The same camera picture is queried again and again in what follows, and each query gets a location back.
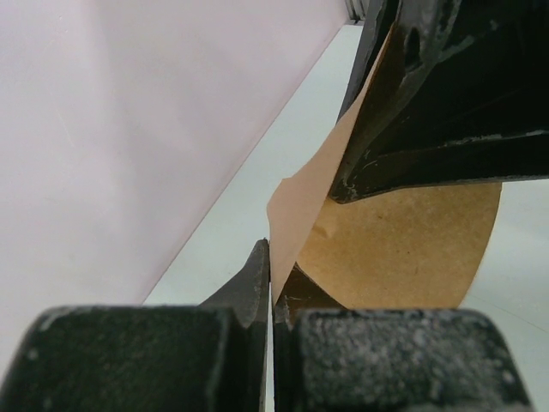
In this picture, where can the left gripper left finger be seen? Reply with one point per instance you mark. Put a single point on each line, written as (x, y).
(208, 357)

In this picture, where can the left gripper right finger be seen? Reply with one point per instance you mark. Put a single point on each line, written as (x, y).
(329, 358)

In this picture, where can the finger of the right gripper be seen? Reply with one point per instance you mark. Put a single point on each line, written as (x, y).
(463, 98)
(379, 16)

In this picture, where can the brown paper coffee filter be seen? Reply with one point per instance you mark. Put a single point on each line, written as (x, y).
(410, 248)

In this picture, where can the aluminium frame rail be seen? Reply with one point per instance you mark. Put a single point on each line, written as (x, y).
(357, 10)

